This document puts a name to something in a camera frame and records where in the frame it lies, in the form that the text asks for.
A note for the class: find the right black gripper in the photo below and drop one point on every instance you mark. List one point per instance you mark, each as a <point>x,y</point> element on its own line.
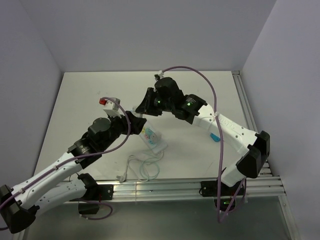
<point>146,106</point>

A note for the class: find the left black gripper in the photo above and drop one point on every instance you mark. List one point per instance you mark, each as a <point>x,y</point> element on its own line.
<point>136,123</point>

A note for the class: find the teal charger plug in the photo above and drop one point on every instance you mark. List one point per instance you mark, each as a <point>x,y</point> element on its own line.
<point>148,132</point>

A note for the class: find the white colourful power strip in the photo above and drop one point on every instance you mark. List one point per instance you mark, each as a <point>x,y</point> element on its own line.
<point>156,149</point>

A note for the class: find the white charger block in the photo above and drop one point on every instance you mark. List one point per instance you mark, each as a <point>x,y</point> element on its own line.
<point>155,139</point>

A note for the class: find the white two-pin plug adapter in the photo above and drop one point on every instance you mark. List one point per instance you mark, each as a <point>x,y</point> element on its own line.
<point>135,113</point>

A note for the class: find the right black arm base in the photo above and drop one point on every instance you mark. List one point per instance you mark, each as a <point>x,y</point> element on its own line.
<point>210,189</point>

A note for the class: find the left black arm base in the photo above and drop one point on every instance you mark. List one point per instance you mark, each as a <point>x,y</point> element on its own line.
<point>99,193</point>

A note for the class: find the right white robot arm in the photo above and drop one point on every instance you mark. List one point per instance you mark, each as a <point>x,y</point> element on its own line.
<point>253,147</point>

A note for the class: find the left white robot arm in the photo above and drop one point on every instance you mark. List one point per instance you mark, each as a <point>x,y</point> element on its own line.
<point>18,206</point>

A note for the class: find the blue plug adapter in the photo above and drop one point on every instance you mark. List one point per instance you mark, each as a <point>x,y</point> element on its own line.
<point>215,138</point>

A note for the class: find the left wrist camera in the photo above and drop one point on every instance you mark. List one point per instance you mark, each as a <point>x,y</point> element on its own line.
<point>111,107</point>

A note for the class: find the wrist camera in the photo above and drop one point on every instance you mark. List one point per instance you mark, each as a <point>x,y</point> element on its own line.
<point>111,107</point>
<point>159,75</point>

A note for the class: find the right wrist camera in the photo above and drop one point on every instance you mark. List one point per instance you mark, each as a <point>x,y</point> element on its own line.
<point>159,75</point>

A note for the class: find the aluminium frame rail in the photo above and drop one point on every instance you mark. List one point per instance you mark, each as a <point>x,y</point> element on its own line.
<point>75,186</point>

